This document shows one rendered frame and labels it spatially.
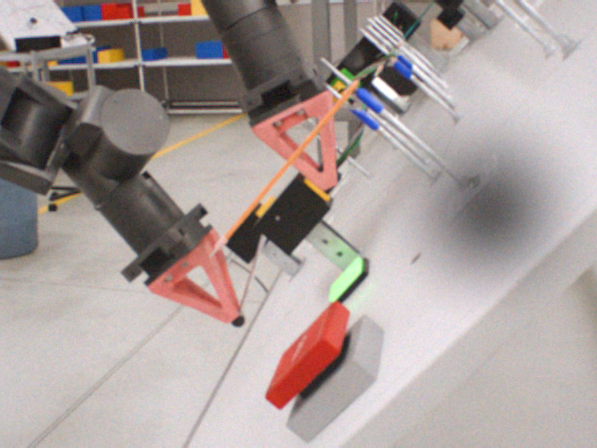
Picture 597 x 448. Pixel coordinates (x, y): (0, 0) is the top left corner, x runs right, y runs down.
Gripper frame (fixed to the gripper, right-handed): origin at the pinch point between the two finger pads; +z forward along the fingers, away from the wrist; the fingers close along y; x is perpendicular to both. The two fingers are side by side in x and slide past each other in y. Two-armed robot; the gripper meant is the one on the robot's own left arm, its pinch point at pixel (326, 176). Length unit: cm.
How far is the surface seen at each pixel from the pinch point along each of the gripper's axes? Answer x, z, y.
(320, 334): 1.1, 4.7, -27.0
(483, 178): -10.6, 3.2, -15.1
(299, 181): 2.0, -0.8, -2.1
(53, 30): 241, -192, 637
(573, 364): -15, 40, 30
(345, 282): 1.6, 7.4, -7.6
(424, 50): -19, -6, 74
